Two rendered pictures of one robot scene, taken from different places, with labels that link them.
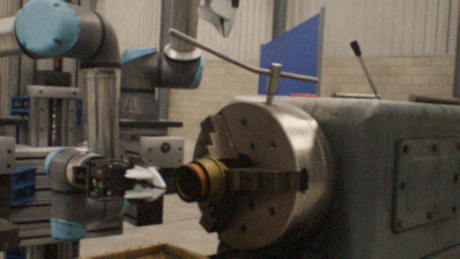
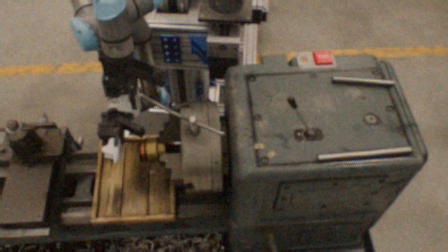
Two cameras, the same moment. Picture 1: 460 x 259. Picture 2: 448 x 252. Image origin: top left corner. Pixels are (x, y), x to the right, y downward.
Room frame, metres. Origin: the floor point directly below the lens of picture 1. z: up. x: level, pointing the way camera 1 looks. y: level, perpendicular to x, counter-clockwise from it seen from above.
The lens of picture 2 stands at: (0.63, -0.62, 2.30)
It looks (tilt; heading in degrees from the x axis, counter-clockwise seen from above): 55 degrees down; 41
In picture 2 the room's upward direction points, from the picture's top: straight up
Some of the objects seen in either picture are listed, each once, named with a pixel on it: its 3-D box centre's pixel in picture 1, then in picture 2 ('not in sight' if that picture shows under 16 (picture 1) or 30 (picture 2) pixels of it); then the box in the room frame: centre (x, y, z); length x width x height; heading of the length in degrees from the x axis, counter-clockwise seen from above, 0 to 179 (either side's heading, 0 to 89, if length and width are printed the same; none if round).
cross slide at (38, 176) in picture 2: not in sight; (31, 171); (0.72, 0.40, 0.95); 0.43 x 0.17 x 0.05; 45
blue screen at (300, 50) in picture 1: (279, 108); not in sight; (8.04, -0.73, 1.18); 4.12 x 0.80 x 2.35; 7
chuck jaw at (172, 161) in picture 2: (264, 179); (176, 170); (1.03, -0.07, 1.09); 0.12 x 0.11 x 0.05; 45
